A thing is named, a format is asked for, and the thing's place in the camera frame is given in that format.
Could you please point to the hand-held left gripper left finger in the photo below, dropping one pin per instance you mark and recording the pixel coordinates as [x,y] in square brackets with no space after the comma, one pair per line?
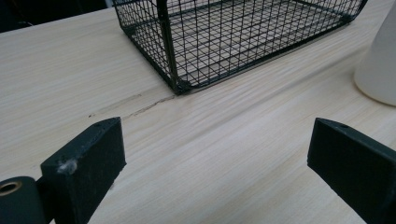
[84,168]

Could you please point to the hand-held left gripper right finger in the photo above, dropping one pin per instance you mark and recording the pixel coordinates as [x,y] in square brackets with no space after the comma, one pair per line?
[355,165]

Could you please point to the white conical vase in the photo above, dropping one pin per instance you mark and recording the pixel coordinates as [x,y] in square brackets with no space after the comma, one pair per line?
[380,68]

